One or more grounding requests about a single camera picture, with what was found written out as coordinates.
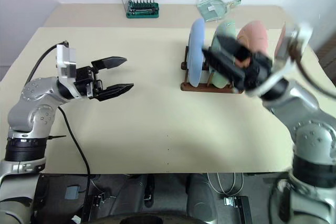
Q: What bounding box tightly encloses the green plate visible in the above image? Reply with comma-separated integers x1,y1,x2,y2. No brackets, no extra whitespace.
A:
209,20,237,90

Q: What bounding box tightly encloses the brown wooden dish rack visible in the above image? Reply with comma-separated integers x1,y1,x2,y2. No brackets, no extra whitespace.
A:
180,46,245,94

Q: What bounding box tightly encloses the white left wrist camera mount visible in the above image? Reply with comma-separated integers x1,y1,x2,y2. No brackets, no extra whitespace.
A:
56,44,82,100

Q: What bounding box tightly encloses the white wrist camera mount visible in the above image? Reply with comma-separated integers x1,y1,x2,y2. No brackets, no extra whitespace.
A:
245,22,314,98
56,44,82,100

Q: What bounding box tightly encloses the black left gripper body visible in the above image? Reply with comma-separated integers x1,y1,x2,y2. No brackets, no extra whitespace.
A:
73,65,103,99

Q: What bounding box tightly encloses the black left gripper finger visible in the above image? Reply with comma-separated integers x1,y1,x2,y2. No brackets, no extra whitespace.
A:
91,56,128,71
95,83,135,102

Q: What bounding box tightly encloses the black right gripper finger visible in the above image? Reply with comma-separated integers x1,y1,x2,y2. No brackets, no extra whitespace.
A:
216,33,250,61
201,47,247,90

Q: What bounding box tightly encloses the blue plate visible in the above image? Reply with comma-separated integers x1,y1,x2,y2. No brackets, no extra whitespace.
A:
187,18,207,88

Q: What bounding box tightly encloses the pink-red plate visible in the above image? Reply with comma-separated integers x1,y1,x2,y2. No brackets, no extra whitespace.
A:
235,20,269,67

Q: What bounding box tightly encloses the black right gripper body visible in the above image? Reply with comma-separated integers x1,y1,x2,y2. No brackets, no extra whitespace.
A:
234,46,273,93

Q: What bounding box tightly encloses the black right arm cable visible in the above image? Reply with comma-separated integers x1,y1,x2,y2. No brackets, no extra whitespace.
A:
287,42,336,98

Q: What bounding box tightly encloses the clear green bagged dustpan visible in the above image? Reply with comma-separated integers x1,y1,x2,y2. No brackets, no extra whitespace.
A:
195,0,242,23

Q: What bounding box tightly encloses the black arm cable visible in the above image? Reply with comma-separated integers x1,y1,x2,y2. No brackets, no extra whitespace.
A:
287,42,336,98
26,40,91,209

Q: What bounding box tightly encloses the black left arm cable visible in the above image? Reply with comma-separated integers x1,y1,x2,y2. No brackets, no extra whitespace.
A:
26,40,91,209

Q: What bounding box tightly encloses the small grey box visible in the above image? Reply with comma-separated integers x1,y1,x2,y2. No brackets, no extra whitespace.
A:
65,185,80,200

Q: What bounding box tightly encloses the black metal bracket with connector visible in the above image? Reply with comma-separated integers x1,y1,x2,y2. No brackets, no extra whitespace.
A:
222,196,253,224

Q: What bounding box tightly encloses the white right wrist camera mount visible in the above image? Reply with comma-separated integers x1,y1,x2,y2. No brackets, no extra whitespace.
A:
245,22,314,98

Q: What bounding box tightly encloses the white looped cable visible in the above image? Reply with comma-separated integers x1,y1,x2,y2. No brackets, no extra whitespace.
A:
206,173,245,196

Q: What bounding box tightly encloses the dark rounded shape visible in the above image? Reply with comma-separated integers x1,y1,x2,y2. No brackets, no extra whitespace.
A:
186,173,219,224
111,174,156,210

